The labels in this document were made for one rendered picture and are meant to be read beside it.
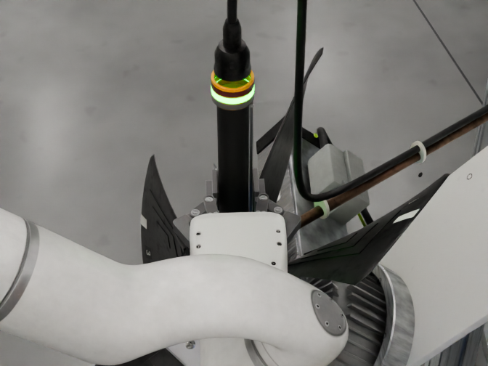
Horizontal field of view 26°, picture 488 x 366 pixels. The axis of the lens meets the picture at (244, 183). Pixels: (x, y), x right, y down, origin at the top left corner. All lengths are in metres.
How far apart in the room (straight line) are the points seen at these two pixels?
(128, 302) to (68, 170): 2.50
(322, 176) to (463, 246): 0.29
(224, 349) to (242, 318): 0.10
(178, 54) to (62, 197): 0.79
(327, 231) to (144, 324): 0.79
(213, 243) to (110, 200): 2.19
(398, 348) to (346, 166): 0.36
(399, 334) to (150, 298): 0.62
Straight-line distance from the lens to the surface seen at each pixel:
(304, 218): 1.29
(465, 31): 3.98
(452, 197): 1.54
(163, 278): 0.90
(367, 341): 1.46
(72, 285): 0.86
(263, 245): 1.08
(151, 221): 1.69
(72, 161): 3.40
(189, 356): 1.48
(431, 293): 1.48
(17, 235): 0.84
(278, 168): 1.51
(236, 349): 0.96
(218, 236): 1.09
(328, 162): 1.66
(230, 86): 1.09
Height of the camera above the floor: 2.29
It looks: 44 degrees down
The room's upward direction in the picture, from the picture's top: straight up
